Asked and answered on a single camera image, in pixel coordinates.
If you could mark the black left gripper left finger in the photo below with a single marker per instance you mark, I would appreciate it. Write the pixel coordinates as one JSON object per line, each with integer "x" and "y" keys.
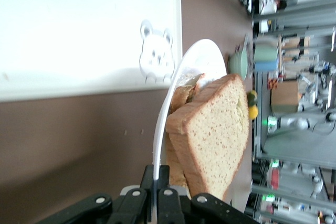
{"x": 126, "y": 208}

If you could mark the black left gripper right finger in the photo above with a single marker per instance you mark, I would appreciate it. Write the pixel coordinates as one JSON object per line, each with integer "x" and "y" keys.
{"x": 178, "y": 211}

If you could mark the brown bread slice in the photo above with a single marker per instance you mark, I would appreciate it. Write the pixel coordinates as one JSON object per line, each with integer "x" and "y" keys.
{"x": 174, "y": 166}
{"x": 218, "y": 134}

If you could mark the white round plate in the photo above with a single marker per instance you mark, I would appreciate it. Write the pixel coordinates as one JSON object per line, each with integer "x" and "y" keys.
{"x": 204, "y": 53}

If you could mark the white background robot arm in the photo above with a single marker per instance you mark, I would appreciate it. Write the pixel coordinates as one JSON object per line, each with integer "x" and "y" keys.
{"x": 307, "y": 171}

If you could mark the yellow lemon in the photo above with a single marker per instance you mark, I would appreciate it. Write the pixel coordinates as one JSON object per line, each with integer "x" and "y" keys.
{"x": 252, "y": 93}
{"x": 253, "y": 111}

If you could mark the dark green avocado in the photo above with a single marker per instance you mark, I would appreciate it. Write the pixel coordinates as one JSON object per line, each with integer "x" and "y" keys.
{"x": 252, "y": 100}

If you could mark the cardboard box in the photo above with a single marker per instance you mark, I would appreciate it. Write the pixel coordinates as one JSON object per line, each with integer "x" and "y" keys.
{"x": 284, "y": 96}

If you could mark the pale green bowl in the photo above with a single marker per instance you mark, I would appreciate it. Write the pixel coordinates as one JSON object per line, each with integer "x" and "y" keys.
{"x": 239, "y": 62}

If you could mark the light blue cup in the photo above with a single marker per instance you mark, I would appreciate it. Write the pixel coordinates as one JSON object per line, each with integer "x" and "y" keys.
{"x": 266, "y": 66}

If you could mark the pale green cup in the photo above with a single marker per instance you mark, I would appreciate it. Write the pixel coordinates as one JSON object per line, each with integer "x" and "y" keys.
{"x": 265, "y": 52}

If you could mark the cream bear print tray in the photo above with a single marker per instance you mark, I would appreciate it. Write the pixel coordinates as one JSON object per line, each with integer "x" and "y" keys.
{"x": 78, "y": 24}

